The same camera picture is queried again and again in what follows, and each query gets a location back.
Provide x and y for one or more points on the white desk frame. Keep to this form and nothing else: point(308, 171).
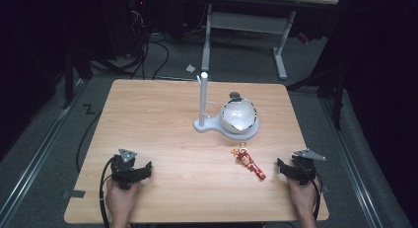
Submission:
point(249, 22)

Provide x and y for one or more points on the person's left hand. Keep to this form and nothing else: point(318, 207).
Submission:
point(120, 200)

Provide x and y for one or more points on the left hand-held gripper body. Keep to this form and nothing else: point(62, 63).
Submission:
point(124, 167)

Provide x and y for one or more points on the white bowl with patterned rim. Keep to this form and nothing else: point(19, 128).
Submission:
point(238, 116)

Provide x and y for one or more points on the black stand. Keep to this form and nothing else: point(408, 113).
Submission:
point(332, 86)
point(69, 76)

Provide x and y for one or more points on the white paper scrap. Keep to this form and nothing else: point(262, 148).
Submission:
point(190, 68)

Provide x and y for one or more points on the person's right hand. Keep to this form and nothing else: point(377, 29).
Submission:
point(304, 196)

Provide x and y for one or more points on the black zigzag tape mark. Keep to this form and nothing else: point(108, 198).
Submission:
point(88, 109)

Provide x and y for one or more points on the small dark round object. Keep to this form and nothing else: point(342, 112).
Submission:
point(235, 95)

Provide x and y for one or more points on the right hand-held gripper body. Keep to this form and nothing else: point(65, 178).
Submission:
point(305, 165)

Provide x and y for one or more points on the metal floor rail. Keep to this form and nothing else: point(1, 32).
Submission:
point(353, 162)
point(33, 155)

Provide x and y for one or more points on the grey tape strip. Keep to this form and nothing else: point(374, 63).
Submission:
point(74, 194)

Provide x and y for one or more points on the white hook stand with dish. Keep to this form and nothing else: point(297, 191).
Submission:
point(203, 119)

